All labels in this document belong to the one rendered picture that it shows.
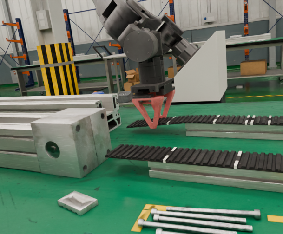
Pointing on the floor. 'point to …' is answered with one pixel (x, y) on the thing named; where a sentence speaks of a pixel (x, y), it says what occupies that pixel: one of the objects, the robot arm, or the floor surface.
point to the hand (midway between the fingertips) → (157, 121)
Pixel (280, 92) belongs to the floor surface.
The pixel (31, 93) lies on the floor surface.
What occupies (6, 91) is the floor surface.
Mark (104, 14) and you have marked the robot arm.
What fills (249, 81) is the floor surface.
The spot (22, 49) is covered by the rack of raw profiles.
